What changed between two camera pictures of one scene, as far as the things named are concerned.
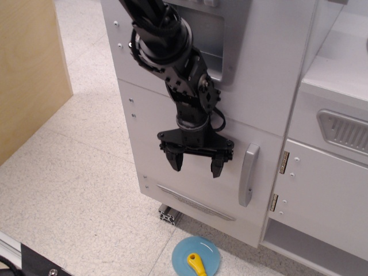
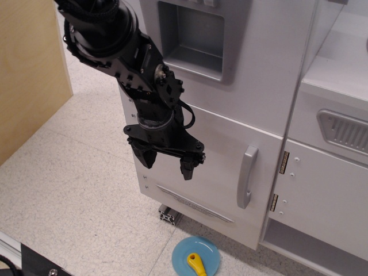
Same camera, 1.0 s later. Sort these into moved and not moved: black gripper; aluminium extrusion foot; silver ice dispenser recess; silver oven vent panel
Moved: black gripper
Not moved: silver oven vent panel; silver ice dispenser recess; aluminium extrusion foot
